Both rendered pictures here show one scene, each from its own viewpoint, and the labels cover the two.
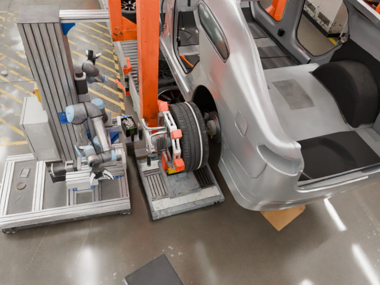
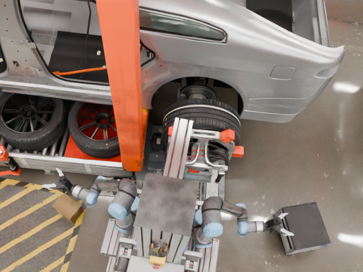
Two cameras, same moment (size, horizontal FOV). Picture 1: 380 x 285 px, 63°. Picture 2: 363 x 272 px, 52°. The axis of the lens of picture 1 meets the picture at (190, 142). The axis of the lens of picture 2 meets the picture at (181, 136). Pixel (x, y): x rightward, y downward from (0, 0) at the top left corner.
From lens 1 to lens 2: 2.35 m
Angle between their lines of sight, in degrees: 40
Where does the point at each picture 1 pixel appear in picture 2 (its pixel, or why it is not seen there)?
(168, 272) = (301, 210)
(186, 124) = (221, 120)
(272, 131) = (328, 55)
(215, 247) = (267, 164)
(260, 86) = (282, 33)
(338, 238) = not seen: hidden behind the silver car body
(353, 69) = not seen: outside the picture
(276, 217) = not seen: hidden behind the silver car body
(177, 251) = (261, 198)
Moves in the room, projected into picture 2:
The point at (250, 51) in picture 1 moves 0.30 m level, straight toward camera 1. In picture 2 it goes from (241, 13) to (279, 36)
